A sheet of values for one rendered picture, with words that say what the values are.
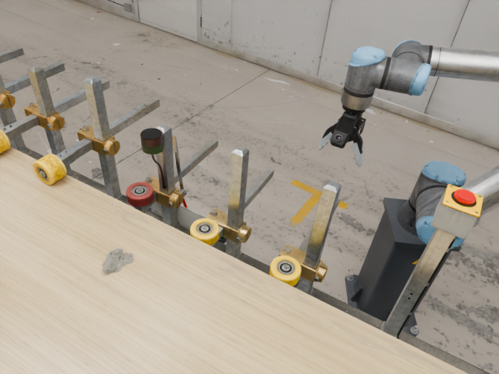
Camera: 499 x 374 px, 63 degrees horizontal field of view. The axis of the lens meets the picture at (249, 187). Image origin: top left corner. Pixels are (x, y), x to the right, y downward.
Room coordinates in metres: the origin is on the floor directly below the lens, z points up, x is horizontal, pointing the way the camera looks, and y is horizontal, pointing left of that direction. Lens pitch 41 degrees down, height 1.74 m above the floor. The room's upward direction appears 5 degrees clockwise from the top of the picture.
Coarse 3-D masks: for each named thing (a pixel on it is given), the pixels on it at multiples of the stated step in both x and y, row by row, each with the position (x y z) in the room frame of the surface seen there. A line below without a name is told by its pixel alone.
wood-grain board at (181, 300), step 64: (0, 192) 0.85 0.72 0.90; (64, 192) 0.87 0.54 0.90; (0, 256) 0.62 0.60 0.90; (64, 256) 0.64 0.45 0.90; (192, 256) 0.68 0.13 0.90; (0, 320) 0.45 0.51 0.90; (64, 320) 0.47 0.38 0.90; (128, 320) 0.48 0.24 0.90; (192, 320) 0.50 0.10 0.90; (256, 320) 0.51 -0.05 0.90; (320, 320) 0.53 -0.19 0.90
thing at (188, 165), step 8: (208, 144) 1.24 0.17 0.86; (216, 144) 1.26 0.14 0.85; (200, 152) 1.19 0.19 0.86; (208, 152) 1.21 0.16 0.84; (184, 160) 1.13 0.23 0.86; (192, 160) 1.14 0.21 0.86; (200, 160) 1.17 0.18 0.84; (176, 168) 1.08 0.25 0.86; (184, 168) 1.09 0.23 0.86; (192, 168) 1.12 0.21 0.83; (176, 176) 1.04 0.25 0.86; (136, 208) 0.89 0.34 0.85; (144, 208) 0.89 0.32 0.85
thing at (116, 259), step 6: (108, 252) 0.66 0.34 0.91; (114, 252) 0.66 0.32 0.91; (120, 252) 0.66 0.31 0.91; (126, 252) 0.67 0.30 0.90; (108, 258) 0.63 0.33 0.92; (114, 258) 0.64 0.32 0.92; (120, 258) 0.64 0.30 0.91; (126, 258) 0.64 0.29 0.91; (132, 258) 0.65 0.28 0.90; (102, 264) 0.62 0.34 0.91; (108, 264) 0.62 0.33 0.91; (114, 264) 0.63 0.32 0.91; (120, 264) 0.63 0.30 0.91; (126, 264) 0.63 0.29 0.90; (102, 270) 0.61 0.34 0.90; (108, 270) 0.60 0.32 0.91; (114, 270) 0.61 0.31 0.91
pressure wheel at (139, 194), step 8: (136, 184) 0.93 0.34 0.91; (144, 184) 0.93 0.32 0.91; (128, 192) 0.89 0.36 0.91; (136, 192) 0.90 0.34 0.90; (144, 192) 0.90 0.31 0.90; (152, 192) 0.90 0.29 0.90; (128, 200) 0.88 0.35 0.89; (136, 200) 0.87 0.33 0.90; (144, 200) 0.87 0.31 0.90; (152, 200) 0.90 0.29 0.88
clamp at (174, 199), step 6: (144, 180) 0.99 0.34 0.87; (156, 180) 1.00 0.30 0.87; (156, 186) 0.97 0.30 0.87; (156, 192) 0.95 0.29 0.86; (162, 192) 0.95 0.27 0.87; (174, 192) 0.95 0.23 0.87; (162, 198) 0.94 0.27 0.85; (168, 198) 0.93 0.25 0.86; (174, 198) 0.93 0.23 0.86; (180, 198) 0.95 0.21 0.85; (162, 204) 0.94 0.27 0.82; (168, 204) 0.92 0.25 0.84; (174, 204) 0.92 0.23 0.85; (180, 204) 0.95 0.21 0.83
